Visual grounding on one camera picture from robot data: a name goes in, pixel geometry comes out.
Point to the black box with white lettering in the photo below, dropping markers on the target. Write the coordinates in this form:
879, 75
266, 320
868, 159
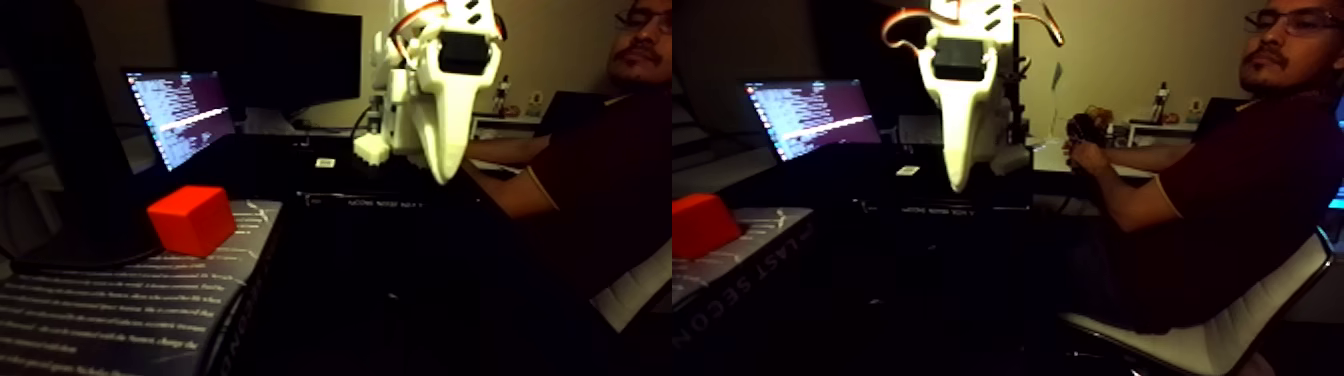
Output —
346, 200

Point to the small figurine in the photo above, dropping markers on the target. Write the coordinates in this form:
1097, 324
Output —
1160, 102

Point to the red cube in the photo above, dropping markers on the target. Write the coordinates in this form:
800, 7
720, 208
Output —
194, 220

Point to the dark leader arm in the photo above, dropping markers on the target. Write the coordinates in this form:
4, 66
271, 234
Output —
1082, 126

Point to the small white label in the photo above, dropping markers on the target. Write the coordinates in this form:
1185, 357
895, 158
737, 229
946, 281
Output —
326, 163

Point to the person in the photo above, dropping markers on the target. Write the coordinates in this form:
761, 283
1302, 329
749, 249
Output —
1239, 189

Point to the dark book with white lettering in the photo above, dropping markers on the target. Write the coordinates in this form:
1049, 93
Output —
126, 304

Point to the white office chair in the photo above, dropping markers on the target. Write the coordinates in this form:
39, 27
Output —
1208, 341

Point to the open laptop with lit screen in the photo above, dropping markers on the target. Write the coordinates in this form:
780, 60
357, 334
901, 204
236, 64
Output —
184, 116

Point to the person's left hand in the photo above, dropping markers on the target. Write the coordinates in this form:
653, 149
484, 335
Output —
1085, 158

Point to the laptop with blue screen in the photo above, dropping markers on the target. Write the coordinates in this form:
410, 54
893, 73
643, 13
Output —
1338, 197

